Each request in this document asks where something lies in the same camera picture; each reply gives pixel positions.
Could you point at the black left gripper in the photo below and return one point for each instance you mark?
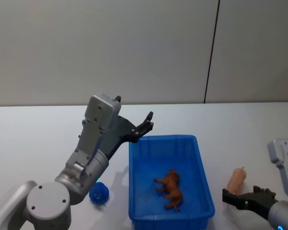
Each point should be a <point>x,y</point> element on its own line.
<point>117,134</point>

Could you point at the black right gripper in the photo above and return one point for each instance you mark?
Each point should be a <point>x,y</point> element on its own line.
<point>261,202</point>

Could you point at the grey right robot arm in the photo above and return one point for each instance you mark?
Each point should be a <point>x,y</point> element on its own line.
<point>282,213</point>

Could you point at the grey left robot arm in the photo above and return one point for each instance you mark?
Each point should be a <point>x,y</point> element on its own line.
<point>48,203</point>

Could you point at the blue plastic bin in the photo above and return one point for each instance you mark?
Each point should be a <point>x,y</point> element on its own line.
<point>148,153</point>

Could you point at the brown toy animal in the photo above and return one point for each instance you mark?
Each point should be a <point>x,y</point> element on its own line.
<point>173,191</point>

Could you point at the blue rubber ball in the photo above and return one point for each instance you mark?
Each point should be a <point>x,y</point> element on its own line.
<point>99,192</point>

